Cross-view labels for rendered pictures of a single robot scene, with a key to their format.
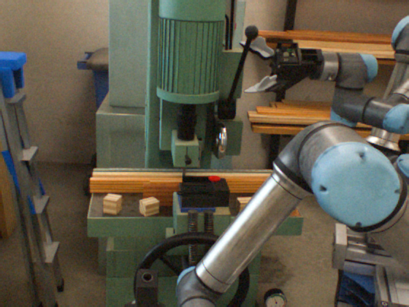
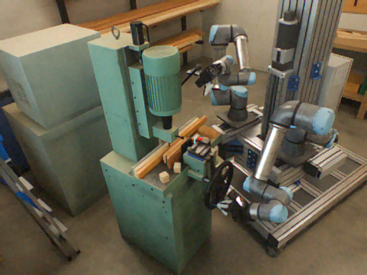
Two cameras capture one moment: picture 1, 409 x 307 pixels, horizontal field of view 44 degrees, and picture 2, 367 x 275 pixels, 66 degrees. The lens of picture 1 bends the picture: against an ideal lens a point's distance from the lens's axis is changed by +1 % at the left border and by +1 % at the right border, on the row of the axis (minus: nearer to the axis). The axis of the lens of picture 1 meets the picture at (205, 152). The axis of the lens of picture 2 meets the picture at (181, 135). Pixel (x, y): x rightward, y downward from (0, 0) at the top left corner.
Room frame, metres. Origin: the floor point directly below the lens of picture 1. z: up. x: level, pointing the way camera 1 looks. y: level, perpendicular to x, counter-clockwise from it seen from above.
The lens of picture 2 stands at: (0.39, 0.90, 1.95)
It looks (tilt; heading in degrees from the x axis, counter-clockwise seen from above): 36 degrees down; 317
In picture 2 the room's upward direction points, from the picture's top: 4 degrees counter-clockwise
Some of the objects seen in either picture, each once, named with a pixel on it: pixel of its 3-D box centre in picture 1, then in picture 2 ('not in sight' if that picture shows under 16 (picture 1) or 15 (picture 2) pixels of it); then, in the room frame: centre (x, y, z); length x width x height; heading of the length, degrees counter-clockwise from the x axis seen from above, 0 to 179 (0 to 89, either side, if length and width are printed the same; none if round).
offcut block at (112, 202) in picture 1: (112, 204); (164, 177); (1.23, 0.24, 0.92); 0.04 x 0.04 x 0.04; 77
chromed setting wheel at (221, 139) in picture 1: (220, 140); not in sight; (1.53, -0.05, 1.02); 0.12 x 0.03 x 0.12; 8
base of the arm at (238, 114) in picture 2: not in sight; (238, 110); (1.38, -0.63, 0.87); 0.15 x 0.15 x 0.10
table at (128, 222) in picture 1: (196, 216); (188, 158); (1.28, 0.01, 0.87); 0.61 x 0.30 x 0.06; 98
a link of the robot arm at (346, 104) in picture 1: (351, 106); (227, 79); (1.32, -0.38, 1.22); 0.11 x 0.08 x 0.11; 43
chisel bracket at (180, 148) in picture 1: (185, 150); (165, 132); (1.41, 0.06, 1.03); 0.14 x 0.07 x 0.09; 8
